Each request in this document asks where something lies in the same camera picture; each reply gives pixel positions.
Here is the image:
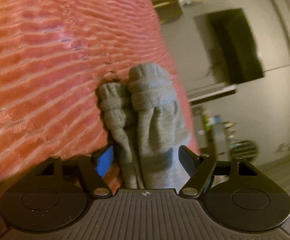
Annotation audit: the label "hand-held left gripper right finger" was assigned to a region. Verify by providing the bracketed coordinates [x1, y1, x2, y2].
[178, 145, 261, 197]

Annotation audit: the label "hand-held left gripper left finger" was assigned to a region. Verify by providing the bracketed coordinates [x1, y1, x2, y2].
[32, 145, 113, 197]

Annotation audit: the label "grey sweat pants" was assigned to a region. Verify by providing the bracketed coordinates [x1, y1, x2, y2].
[96, 63, 193, 189]

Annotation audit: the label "dark round basket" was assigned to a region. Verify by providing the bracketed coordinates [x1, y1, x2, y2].
[231, 140, 260, 159]

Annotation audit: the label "pink ribbed blanket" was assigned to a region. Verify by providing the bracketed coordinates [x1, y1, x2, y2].
[0, 0, 201, 219]

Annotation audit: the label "gold round side table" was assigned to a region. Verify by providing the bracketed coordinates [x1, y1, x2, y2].
[151, 0, 183, 26]

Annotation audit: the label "white wall shelf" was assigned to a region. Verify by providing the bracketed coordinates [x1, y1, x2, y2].
[186, 84, 237, 101]

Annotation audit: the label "wall television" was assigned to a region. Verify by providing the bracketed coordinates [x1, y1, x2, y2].
[193, 8, 290, 93]

